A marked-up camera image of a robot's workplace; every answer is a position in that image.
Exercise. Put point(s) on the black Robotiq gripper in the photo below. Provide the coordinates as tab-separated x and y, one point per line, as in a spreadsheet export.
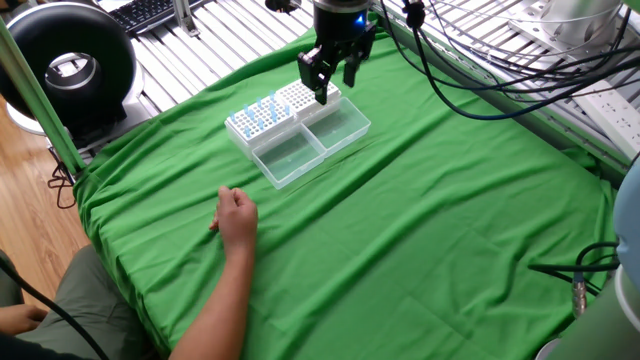
340	22

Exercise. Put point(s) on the white pipette tip box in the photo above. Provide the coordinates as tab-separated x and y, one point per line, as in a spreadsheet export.
240	142
295	97

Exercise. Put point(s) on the person's right forearm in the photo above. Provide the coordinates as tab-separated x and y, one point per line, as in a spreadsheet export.
220	310

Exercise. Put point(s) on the silver grey UR5 robot arm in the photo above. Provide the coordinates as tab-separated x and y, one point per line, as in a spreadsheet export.
600	320

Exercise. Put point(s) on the person's right hand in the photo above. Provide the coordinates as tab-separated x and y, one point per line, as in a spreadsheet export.
237	220

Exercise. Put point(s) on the person's left hand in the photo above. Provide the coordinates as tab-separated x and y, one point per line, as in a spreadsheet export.
20	320

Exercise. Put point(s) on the green table cloth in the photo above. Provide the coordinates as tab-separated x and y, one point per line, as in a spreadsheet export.
400	200

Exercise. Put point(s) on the black keyboard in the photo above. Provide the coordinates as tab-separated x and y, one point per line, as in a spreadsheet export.
140	15

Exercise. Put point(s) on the silver metal mounting plate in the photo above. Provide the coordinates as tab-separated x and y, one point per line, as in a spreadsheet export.
575	22

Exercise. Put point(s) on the white power strip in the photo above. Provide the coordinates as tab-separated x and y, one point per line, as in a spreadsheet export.
610	117

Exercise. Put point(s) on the grey green trousers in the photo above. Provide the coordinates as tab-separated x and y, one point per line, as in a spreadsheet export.
90	305

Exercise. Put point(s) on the aluminium profile post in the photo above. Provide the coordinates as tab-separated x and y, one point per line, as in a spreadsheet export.
184	17

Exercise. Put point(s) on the grey metal frame rail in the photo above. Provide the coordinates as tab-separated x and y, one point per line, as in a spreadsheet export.
575	145

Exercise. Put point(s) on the green covered frame post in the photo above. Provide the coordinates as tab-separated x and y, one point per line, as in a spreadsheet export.
37	100

